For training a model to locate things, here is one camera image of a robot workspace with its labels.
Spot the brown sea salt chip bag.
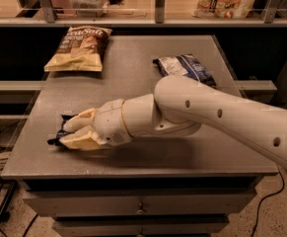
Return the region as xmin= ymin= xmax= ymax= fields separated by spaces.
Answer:
xmin=44 ymin=26 xmax=111 ymax=72

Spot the blue rxbar blueberry bar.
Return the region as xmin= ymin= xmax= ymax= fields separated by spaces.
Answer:
xmin=47 ymin=115 xmax=72 ymax=147

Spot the grey drawer cabinet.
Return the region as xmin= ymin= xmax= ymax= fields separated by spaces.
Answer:
xmin=3 ymin=36 xmax=277 ymax=237

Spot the clear plastic container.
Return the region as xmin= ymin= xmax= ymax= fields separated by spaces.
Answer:
xmin=70 ymin=0 xmax=108 ymax=18

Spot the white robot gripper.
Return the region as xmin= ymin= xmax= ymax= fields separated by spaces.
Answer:
xmin=59 ymin=99 xmax=131 ymax=150

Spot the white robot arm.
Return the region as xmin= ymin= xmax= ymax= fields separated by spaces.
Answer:
xmin=59 ymin=76 xmax=287 ymax=170

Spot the round metal drawer knob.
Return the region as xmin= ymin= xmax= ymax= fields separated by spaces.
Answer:
xmin=136 ymin=202 xmax=146 ymax=214

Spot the black cable right floor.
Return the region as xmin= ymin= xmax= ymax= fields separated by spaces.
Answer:
xmin=250 ymin=171 xmax=286 ymax=237

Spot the blue white chip bag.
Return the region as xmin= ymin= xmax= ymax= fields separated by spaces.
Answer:
xmin=153 ymin=54 xmax=216 ymax=88

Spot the colourful snack bag on shelf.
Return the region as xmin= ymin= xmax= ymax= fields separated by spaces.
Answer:
xmin=192 ymin=0 xmax=255 ymax=19

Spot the grey metal shelf rail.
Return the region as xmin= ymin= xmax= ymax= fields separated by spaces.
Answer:
xmin=0 ymin=0 xmax=287 ymax=28

